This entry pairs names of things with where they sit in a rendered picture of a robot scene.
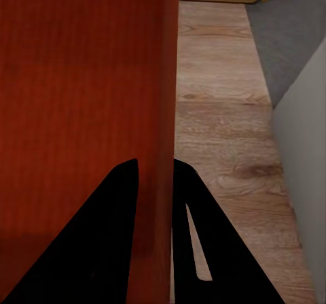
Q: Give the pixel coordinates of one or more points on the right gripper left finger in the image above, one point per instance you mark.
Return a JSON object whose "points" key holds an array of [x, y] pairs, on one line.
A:
{"points": [[88, 262]]}

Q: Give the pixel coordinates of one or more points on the storage box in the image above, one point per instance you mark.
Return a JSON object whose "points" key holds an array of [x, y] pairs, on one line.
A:
{"points": [[86, 85]]}

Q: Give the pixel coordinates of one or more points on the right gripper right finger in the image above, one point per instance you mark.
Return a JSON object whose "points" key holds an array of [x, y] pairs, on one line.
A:
{"points": [[237, 277]]}

